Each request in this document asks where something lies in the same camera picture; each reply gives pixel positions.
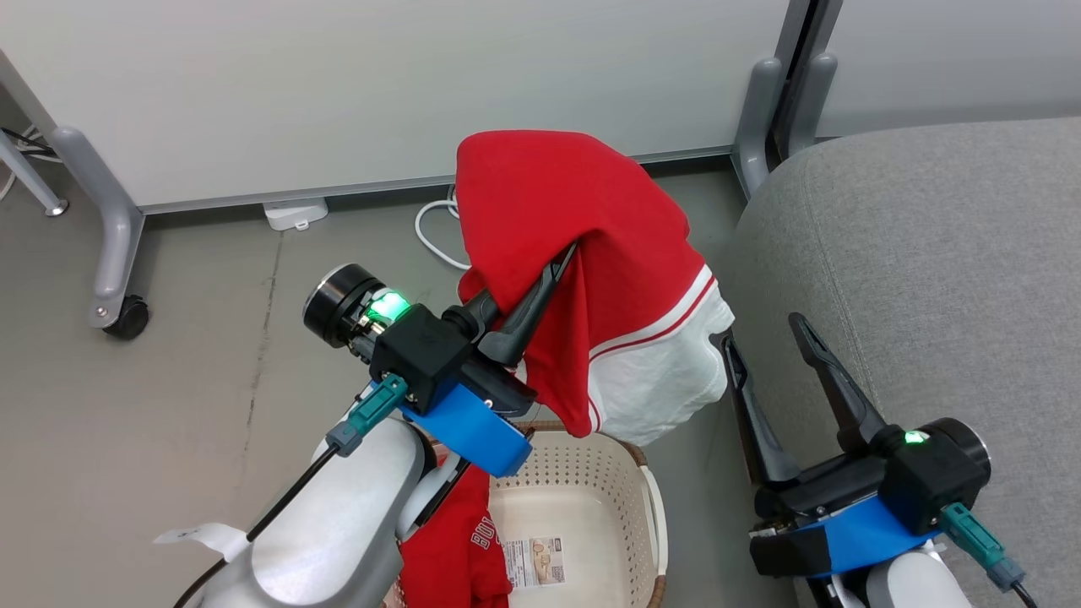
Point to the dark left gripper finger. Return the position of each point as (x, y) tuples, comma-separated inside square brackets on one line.
[(471, 314), (528, 317)]

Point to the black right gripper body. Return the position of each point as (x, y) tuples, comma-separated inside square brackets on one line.
[(933, 477)]

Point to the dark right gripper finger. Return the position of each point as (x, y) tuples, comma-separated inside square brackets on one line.
[(756, 422), (840, 393)]

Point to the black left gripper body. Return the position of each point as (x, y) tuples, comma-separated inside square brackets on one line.
[(418, 355)]

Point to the red and white jersey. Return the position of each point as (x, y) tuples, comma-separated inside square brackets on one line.
[(574, 219)]

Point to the red printed garment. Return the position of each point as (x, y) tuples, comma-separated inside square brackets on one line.
[(452, 549)]

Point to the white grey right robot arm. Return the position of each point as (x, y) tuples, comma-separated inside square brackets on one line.
[(904, 587)]

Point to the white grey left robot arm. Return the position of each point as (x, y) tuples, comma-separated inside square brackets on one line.
[(338, 532)]

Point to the cream perforated laundry basket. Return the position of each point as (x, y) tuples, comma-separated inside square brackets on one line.
[(591, 498)]

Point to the grey fabric sofa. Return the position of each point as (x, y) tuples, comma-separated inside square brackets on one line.
[(937, 279)]

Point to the white power strip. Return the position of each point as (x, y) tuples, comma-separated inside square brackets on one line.
[(296, 213)]

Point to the paper label sticker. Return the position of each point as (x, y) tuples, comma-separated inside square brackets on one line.
[(534, 561)]

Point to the wide white partition panel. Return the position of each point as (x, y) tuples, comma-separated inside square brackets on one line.
[(380, 84)]

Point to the white paper tag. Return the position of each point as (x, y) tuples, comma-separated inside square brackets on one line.
[(198, 537)]

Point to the black caster wheel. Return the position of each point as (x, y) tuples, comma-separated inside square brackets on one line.
[(128, 318)]

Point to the grey partition leg with caster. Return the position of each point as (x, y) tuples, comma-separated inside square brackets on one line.
[(105, 219)]

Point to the narrow white partition panel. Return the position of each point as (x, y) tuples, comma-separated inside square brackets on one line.
[(954, 59)]

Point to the grey metal table leg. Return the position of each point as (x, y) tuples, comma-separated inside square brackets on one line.
[(34, 181)]

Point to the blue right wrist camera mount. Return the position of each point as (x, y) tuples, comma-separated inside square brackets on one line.
[(861, 532)]

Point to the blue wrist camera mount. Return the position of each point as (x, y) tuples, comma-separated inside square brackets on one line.
[(473, 435), (861, 532)]

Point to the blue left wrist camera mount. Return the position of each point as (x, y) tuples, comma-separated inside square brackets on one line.
[(473, 435)]

